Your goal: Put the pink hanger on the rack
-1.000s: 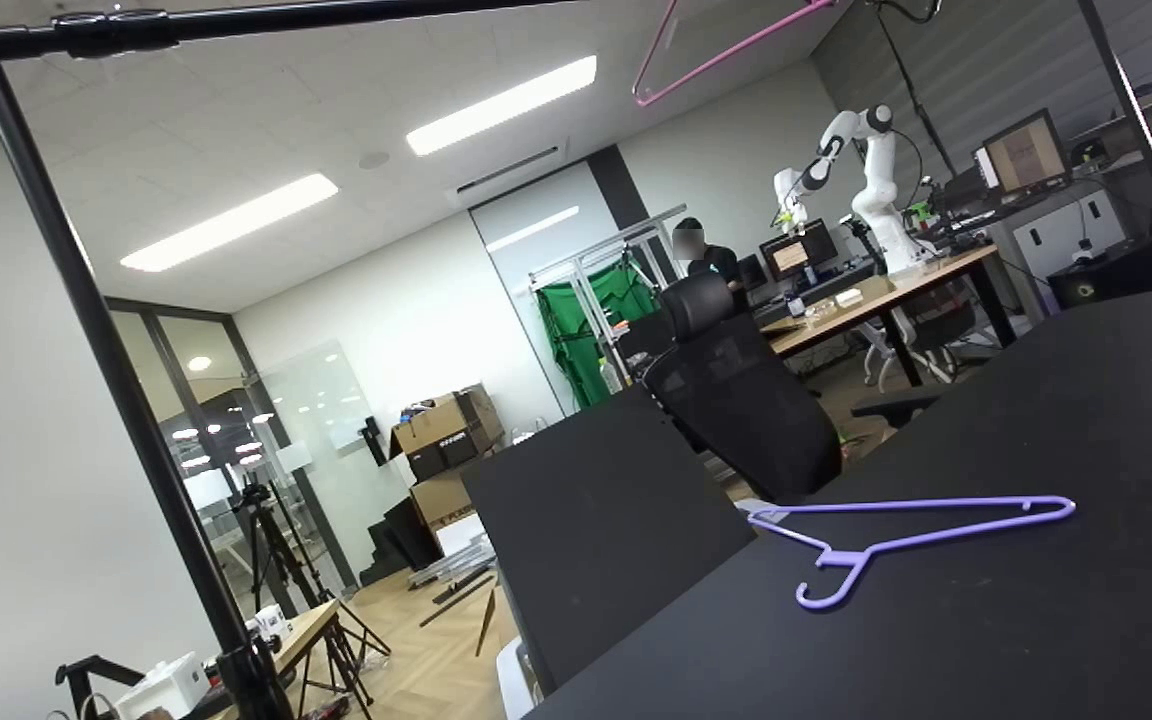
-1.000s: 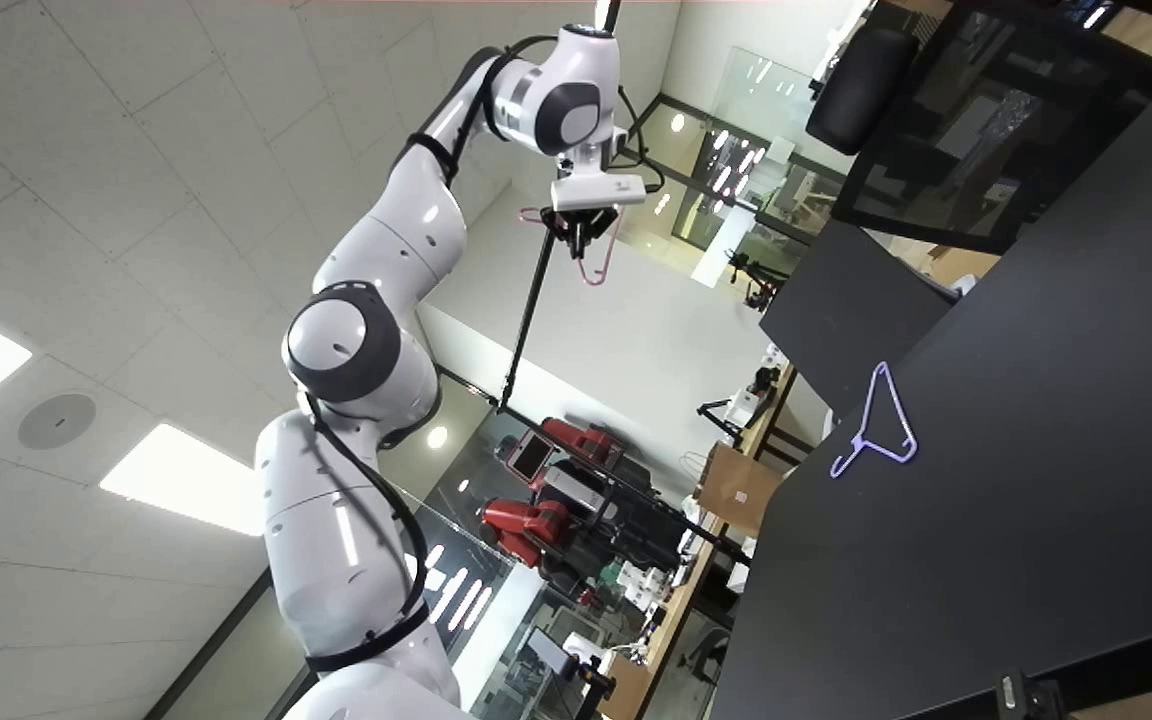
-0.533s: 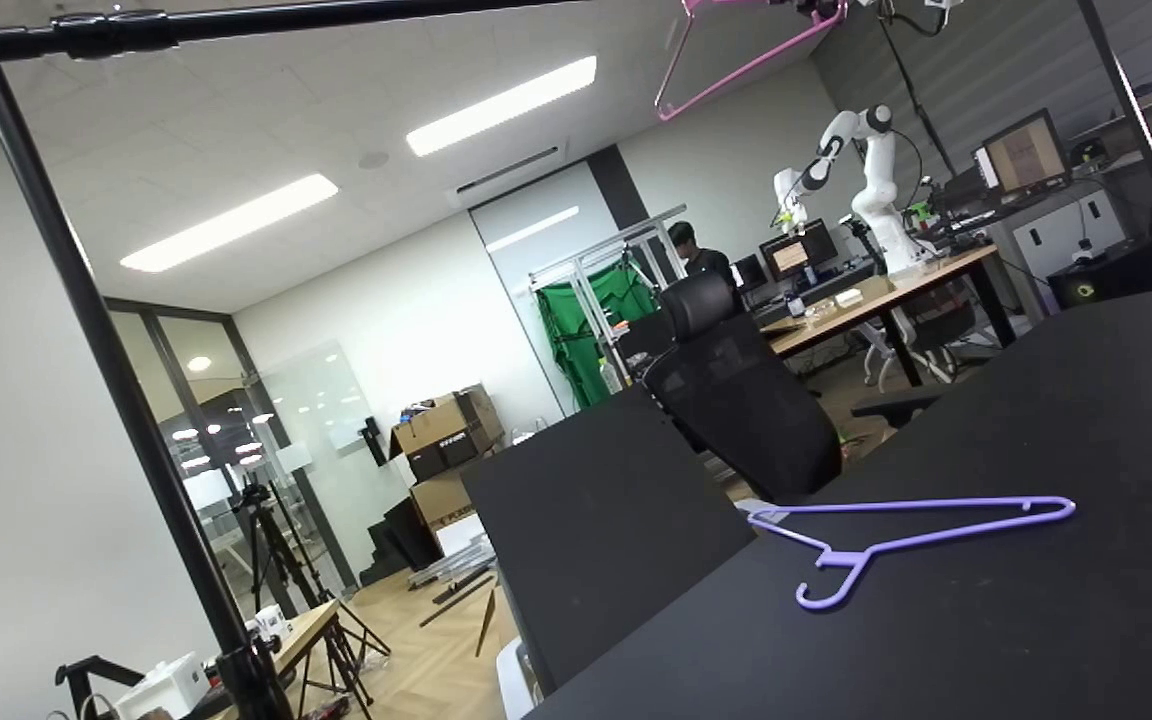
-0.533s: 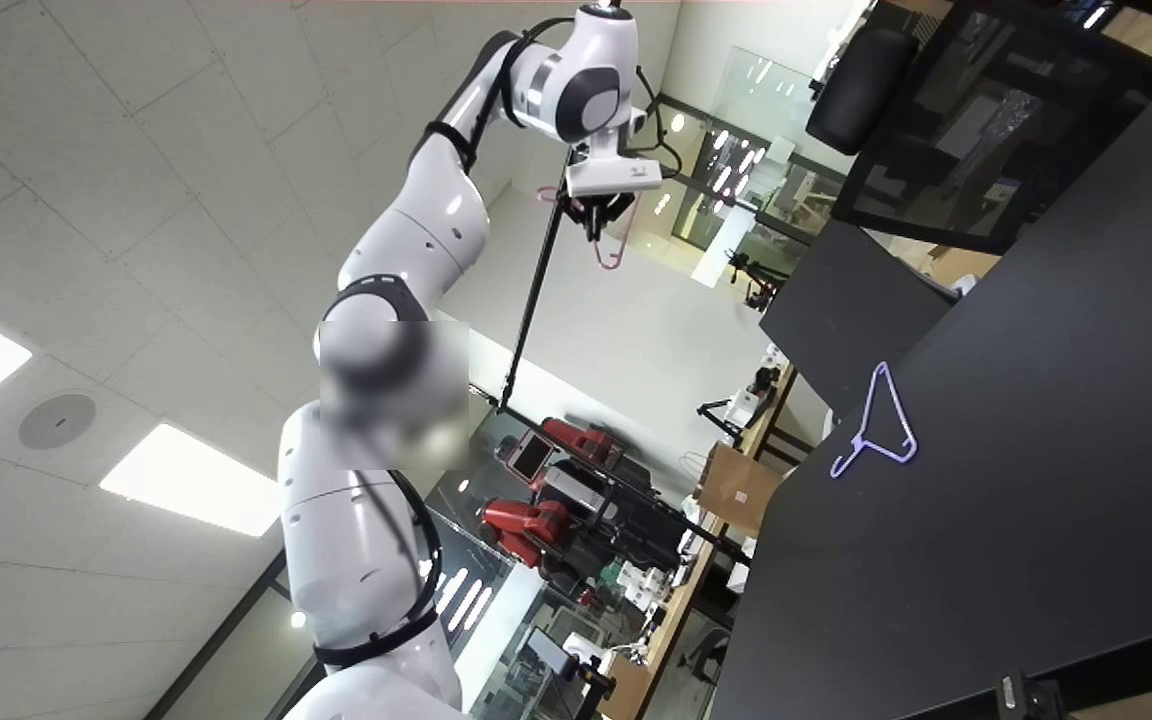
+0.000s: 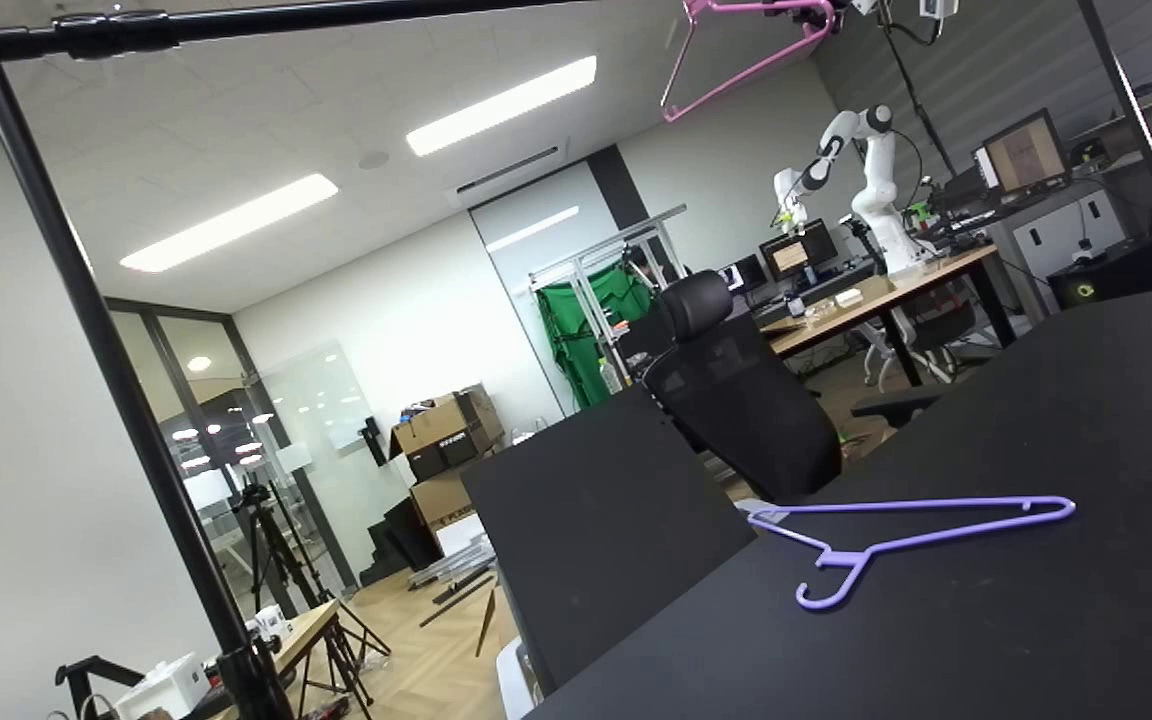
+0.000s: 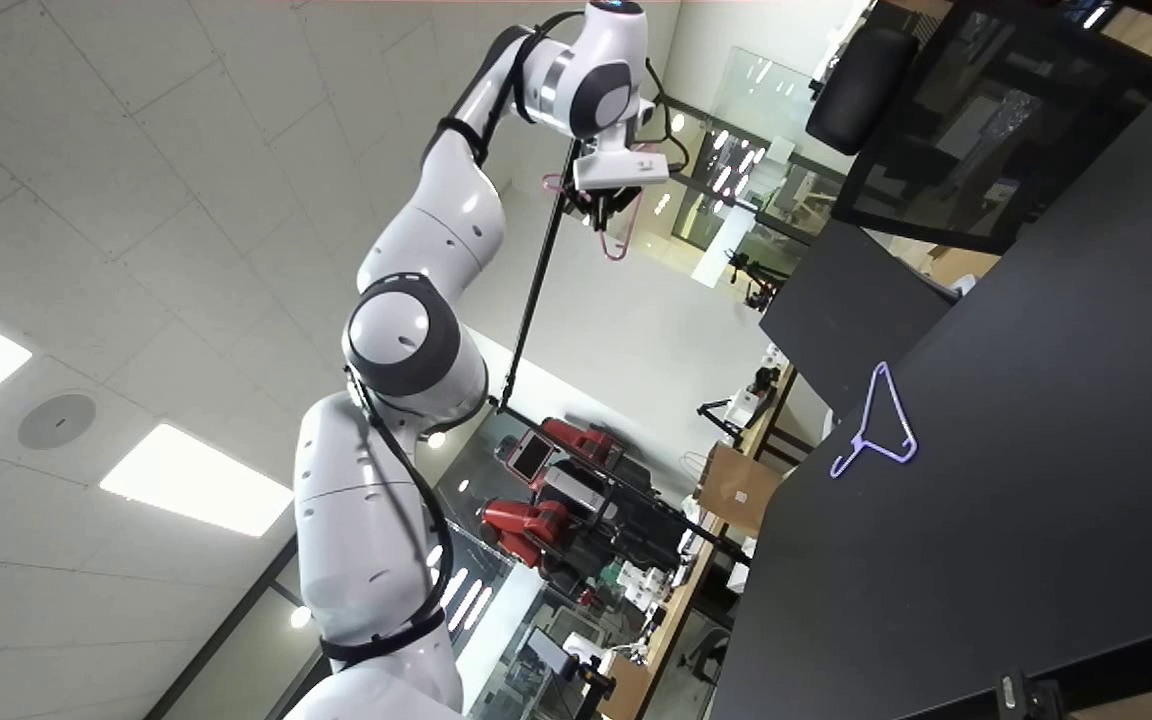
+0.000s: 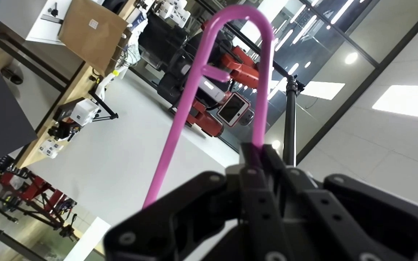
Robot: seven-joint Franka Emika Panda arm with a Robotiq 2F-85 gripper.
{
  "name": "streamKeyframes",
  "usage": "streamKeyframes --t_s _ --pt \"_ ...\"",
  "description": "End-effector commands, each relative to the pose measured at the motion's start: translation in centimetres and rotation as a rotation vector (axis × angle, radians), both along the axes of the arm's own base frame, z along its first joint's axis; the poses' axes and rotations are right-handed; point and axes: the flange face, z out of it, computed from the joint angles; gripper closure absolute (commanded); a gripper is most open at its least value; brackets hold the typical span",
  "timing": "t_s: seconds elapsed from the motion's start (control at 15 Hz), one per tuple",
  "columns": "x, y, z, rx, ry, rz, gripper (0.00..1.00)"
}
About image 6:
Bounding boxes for black rack pole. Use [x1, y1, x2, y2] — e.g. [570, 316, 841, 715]
[497, 180, 575, 410]

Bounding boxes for round ceiling speaker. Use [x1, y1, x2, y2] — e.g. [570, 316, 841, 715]
[16, 389, 100, 455]

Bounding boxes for large rectangular ceiling light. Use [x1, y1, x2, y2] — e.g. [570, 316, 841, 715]
[97, 419, 298, 540]

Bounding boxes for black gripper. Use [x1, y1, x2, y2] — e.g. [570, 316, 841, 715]
[570, 180, 649, 246]

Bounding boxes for black office chair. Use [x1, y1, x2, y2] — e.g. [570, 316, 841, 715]
[802, 20, 923, 158]

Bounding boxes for brown cardboard box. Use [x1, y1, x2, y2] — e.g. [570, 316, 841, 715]
[695, 439, 787, 540]

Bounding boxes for purple wire hanger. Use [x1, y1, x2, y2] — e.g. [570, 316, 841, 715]
[822, 357, 923, 482]

